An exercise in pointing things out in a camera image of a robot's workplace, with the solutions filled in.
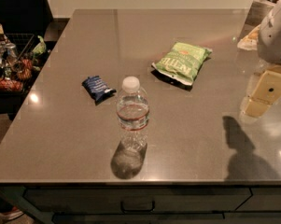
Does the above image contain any green jalapeno chip bag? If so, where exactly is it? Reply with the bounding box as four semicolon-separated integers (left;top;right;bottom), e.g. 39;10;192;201
152;42;212;86

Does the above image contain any red shoe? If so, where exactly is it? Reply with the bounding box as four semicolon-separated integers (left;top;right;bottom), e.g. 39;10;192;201
0;207;23;221

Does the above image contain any black drawer handle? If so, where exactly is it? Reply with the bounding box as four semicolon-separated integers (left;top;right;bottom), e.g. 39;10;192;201
120;201;155;214

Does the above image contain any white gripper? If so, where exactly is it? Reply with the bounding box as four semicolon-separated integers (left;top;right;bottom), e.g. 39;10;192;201
242;7;281;118

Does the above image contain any white snack packet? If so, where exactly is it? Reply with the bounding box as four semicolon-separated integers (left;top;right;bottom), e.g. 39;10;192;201
237;25;260;50

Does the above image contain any clear plastic water bottle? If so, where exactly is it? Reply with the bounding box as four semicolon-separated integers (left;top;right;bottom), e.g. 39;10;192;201
116;77;149;152

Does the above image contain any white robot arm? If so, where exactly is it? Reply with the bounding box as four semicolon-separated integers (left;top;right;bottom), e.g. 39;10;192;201
237;0;281;118

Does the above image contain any black wire snack basket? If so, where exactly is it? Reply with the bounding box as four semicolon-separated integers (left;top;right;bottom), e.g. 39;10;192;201
0;22;49;115

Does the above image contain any blue snack bag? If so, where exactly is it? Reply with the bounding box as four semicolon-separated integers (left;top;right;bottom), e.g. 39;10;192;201
81;76;117;103

